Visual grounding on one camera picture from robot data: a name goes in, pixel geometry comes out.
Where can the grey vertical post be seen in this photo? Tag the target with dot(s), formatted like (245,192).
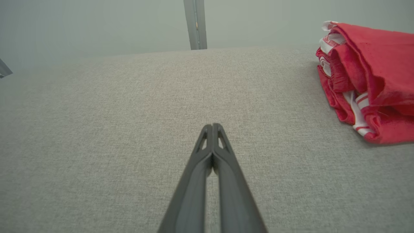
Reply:
(195,22)

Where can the red jersey with black number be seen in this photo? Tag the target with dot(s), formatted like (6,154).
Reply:
(391,129)

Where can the grey fabric sofa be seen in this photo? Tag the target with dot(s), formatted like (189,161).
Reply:
(129,129)

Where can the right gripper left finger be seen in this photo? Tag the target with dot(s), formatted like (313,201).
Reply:
(190,194)

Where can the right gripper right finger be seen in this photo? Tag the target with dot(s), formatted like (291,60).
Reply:
(236,194)

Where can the red shorts with white trim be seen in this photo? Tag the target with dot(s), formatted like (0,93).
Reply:
(381,55)

